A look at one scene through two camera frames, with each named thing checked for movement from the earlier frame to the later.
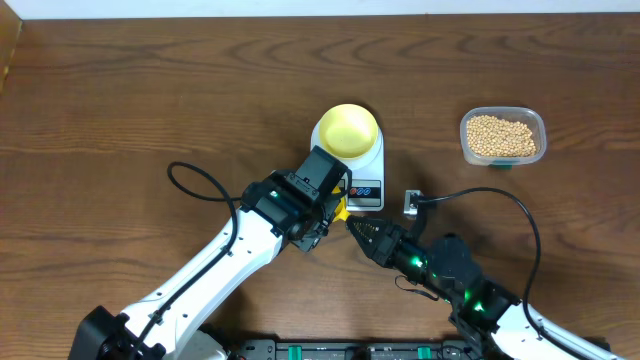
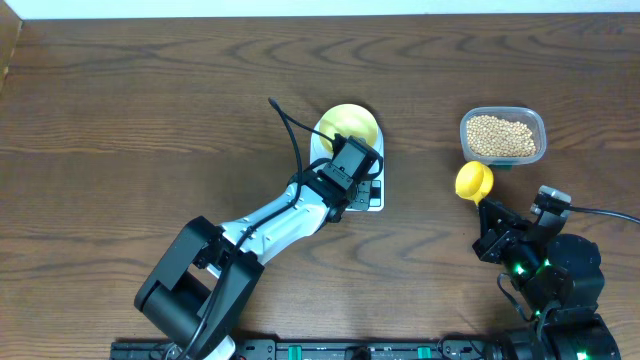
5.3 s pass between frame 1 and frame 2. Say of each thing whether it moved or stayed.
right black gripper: moved
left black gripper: moved
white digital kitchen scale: stayed
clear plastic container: stayed
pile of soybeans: stayed
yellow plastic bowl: stayed
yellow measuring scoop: moved
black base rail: stayed
